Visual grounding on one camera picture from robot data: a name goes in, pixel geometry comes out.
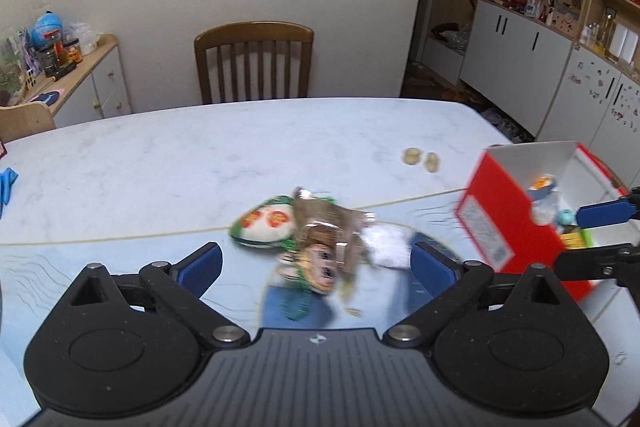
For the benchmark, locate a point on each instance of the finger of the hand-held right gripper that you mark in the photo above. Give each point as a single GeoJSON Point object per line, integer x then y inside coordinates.
{"type": "Point", "coordinates": [595, 263]}
{"type": "Point", "coordinates": [602, 213]}

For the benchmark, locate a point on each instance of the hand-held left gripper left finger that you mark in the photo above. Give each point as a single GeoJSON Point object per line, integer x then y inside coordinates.
{"type": "Point", "coordinates": [201, 269]}

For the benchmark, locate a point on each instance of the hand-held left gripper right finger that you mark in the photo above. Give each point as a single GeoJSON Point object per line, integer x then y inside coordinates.
{"type": "Point", "coordinates": [432, 269]}

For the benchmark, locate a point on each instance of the blue white snack packet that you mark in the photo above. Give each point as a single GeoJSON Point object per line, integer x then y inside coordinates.
{"type": "Point", "coordinates": [542, 184]}

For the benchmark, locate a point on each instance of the red cardboard box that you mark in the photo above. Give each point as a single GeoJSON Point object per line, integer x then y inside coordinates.
{"type": "Point", "coordinates": [520, 217]}

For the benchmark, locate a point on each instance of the brown cartoon snack packet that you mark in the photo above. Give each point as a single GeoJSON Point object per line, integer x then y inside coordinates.
{"type": "Point", "coordinates": [322, 247]}

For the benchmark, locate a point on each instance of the white silver packet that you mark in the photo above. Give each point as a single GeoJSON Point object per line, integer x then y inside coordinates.
{"type": "Point", "coordinates": [385, 247]}

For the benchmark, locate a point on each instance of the round green white packet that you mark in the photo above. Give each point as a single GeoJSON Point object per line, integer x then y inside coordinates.
{"type": "Point", "coordinates": [262, 222]}

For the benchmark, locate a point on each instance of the white cabinet with stickers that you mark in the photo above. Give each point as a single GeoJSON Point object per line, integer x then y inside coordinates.
{"type": "Point", "coordinates": [597, 107]}

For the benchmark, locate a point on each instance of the white lower cabinet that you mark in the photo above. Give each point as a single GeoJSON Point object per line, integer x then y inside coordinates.
{"type": "Point", "coordinates": [520, 54]}

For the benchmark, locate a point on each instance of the blue cloth glove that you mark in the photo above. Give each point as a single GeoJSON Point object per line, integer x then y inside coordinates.
{"type": "Point", "coordinates": [7, 188]}

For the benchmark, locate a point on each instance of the wooden slat-back chair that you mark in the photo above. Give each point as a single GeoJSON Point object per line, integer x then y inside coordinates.
{"type": "Point", "coordinates": [255, 62]}

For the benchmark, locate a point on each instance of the white wooden sideboard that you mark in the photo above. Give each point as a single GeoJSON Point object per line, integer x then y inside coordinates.
{"type": "Point", "coordinates": [92, 82]}

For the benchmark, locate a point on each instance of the small wooden child chair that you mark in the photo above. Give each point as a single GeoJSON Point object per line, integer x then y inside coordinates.
{"type": "Point", "coordinates": [25, 119]}

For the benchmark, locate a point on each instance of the dark jar orange label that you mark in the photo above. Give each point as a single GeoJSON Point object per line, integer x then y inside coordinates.
{"type": "Point", "coordinates": [72, 51]}

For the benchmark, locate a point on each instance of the blue globe toy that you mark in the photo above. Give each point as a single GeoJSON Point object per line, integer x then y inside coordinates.
{"type": "Point", "coordinates": [46, 28]}

